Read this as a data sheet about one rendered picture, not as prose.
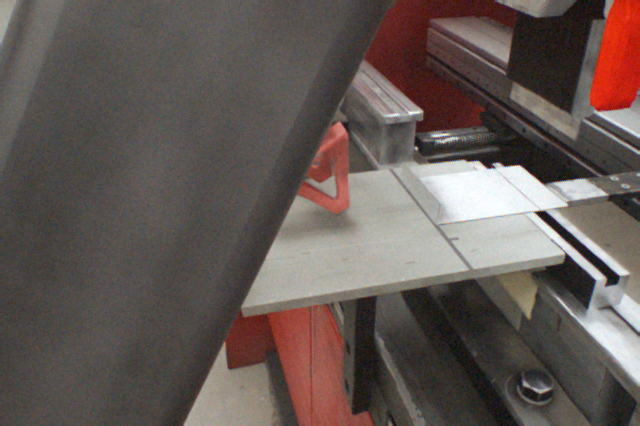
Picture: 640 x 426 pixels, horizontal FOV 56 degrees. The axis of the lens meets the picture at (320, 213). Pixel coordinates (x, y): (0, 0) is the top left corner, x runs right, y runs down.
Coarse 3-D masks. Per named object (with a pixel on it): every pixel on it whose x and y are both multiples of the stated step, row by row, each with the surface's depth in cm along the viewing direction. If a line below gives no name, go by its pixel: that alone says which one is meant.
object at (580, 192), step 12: (576, 180) 58; (588, 180) 58; (600, 180) 58; (612, 180) 58; (624, 180) 58; (636, 180) 58; (552, 192) 57; (564, 192) 56; (576, 192) 56; (588, 192) 56; (600, 192) 56; (612, 192) 56; (624, 192) 56; (636, 192) 56; (576, 204) 55; (588, 204) 56
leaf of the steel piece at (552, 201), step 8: (496, 168) 61; (504, 168) 61; (512, 168) 61; (520, 168) 61; (504, 176) 60; (512, 176) 60; (520, 176) 60; (528, 176) 60; (512, 184) 58; (520, 184) 58; (528, 184) 58; (536, 184) 58; (520, 192) 57; (528, 192) 57; (536, 192) 57; (544, 192) 57; (536, 200) 55; (544, 200) 55; (552, 200) 55; (560, 200) 55; (544, 208) 54; (552, 208) 54
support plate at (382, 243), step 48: (336, 192) 57; (384, 192) 57; (288, 240) 50; (336, 240) 50; (384, 240) 50; (432, 240) 50; (480, 240) 50; (528, 240) 50; (288, 288) 44; (336, 288) 44; (384, 288) 45
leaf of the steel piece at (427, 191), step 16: (416, 176) 55; (432, 176) 60; (448, 176) 60; (464, 176) 60; (480, 176) 60; (496, 176) 60; (416, 192) 55; (432, 192) 57; (448, 192) 57; (464, 192) 57; (480, 192) 57; (496, 192) 57; (512, 192) 57; (432, 208) 52; (448, 208) 54; (464, 208) 54; (480, 208) 54; (496, 208) 54; (512, 208) 54; (528, 208) 54
